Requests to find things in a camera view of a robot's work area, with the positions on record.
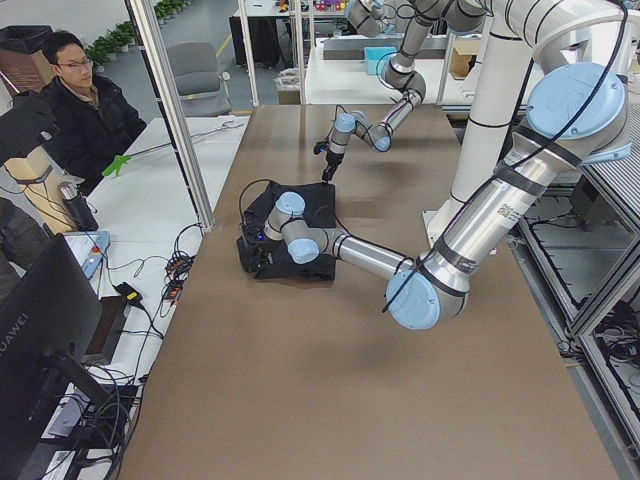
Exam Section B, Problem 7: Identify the black box device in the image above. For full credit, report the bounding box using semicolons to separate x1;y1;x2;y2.
82;295;131;365

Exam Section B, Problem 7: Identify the aluminium frame post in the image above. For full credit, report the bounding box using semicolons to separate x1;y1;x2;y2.
124;0;215;233

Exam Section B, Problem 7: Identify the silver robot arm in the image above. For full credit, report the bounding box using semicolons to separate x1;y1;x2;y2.
314;1;486;183
237;1;639;330

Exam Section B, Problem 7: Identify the black power strip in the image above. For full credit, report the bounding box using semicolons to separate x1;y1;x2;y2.
162;252;195;305

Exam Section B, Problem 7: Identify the grey office chair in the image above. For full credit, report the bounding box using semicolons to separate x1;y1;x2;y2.
166;42;232;117

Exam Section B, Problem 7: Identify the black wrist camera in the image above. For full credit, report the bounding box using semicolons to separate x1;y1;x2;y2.
241;215;265;245
313;140;328;155

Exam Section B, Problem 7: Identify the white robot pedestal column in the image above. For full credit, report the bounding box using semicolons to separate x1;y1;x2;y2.
422;0;596;246

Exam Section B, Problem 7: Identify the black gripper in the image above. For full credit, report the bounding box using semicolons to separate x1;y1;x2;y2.
239;234;277;275
322;150;344;181

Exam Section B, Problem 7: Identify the cardboard box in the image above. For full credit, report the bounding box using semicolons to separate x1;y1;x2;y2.
449;38;481;80

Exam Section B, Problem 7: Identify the blue plastic bin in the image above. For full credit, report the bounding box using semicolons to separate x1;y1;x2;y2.
363;46;397;76

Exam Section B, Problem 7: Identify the seated man black jacket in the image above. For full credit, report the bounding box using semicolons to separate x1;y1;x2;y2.
39;31;146;195

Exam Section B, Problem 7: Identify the black graphic t-shirt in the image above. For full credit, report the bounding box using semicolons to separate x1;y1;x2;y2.
241;180;336;281

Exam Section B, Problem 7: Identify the black power adapter yellow label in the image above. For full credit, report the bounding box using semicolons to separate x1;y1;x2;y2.
113;282;143;308

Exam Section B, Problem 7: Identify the black Huawei monitor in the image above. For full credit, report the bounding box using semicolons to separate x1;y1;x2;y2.
1;234;126;479

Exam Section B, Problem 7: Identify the blue teach pendant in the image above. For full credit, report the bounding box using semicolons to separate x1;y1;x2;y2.
63;231;111;279

